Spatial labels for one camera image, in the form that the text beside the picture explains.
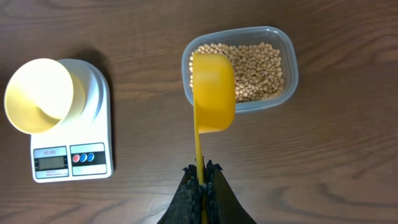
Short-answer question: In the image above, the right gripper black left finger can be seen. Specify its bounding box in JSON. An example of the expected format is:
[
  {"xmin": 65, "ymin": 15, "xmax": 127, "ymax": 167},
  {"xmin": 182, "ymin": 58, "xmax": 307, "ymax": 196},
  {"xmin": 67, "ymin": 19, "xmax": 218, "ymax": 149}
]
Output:
[{"xmin": 157, "ymin": 164, "xmax": 202, "ymax": 224}]

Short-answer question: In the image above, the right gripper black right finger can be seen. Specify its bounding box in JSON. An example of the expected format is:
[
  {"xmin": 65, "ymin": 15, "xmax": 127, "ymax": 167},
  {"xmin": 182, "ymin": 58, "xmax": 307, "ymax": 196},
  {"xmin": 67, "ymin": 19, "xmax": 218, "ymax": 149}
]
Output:
[{"xmin": 205, "ymin": 160, "xmax": 256, "ymax": 224}]

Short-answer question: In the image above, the yellow measuring scoop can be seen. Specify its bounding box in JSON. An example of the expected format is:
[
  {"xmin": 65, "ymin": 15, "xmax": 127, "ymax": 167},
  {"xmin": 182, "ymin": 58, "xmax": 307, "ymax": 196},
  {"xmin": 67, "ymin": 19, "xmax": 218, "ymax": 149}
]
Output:
[{"xmin": 192, "ymin": 52, "xmax": 236, "ymax": 185}]

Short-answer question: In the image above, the white digital kitchen scale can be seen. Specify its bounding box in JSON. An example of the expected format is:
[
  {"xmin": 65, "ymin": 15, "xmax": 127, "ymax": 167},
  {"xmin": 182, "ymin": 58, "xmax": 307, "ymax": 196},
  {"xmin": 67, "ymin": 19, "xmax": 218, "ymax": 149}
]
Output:
[{"xmin": 30, "ymin": 59, "xmax": 114, "ymax": 183}]

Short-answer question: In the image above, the yellow plastic bowl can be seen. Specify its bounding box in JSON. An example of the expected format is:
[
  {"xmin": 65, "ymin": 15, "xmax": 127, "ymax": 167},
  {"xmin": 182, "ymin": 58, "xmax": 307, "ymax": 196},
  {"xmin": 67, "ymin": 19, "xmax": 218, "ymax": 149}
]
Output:
[{"xmin": 4, "ymin": 58, "xmax": 86, "ymax": 134}]

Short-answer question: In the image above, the pile of soybeans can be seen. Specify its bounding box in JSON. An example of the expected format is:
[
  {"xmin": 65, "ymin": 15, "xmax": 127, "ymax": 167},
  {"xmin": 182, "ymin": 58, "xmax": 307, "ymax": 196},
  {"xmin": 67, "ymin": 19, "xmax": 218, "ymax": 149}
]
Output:
[{"xmin": 188, "ymin": 42, "xmax": 285, "ymax": 103}]

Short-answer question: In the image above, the clear plastic bean container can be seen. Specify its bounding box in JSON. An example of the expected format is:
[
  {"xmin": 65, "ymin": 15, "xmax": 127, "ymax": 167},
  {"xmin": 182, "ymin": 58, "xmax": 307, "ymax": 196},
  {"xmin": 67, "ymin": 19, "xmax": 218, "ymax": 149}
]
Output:
[{"xmin": 182, "ymin": 26, "xmax": 299, "ymax": 113}]

